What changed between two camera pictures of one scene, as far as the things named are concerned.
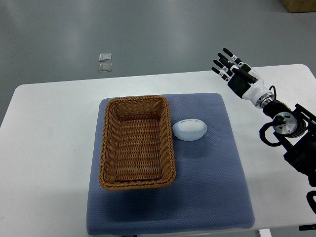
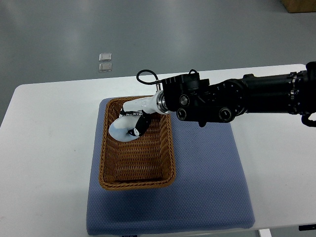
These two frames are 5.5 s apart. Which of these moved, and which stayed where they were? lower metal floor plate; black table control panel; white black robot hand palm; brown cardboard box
Moved: white black robot hand palm
Stayed: lower metal floor plate; black table control panel; brown cardboard box
